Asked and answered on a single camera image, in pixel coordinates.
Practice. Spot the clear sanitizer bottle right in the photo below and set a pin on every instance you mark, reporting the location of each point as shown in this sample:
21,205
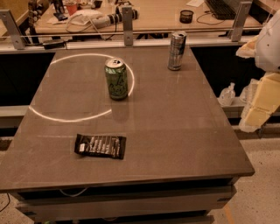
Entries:
247,94

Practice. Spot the wooden background desk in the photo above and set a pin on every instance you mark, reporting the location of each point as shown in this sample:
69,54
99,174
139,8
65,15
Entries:
154,16

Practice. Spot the green soda can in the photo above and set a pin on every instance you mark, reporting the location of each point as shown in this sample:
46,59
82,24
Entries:
117,81

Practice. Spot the metal bracket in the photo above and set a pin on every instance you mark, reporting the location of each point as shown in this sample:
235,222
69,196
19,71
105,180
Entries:
12,28
239,21
127,25

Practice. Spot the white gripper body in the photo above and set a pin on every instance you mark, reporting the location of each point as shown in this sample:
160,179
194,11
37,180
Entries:
269,46

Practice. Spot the black device on rail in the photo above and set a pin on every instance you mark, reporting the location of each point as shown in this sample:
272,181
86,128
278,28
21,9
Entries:
54,43

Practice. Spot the black snack packet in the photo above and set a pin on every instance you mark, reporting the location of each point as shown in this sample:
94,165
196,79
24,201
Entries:
100,146

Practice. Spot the clear sanitizer bottle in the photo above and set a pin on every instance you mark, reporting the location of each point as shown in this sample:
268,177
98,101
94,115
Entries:
247,94
227,95

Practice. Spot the right metal bracket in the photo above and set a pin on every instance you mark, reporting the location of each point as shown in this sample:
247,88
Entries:
239,21

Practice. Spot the middle metal bracket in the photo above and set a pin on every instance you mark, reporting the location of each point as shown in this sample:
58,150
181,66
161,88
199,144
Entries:
127,25

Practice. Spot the silver redbull can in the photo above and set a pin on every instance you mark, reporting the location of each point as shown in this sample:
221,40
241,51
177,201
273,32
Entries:
177,48

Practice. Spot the black mesh cup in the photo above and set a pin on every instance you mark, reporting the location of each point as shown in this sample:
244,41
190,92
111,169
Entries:
186,16

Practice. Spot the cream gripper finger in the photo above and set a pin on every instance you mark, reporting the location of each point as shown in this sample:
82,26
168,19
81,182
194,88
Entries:
263,101
248,50

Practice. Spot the clear sanitizer bottle left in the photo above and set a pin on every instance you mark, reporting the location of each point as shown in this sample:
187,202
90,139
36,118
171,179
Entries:
227,95

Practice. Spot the black keyboard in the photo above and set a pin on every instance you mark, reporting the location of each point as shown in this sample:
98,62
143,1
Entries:
220,9

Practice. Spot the left metal bracket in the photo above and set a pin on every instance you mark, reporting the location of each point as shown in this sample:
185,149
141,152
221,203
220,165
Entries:
12,28

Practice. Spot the red cup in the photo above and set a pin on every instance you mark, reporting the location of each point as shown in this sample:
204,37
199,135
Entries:
71,8

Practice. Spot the grey table drawer frame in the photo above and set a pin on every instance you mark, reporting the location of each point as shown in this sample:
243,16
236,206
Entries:
85,202

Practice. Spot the grey power strip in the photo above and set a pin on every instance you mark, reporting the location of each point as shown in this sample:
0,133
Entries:
111,19

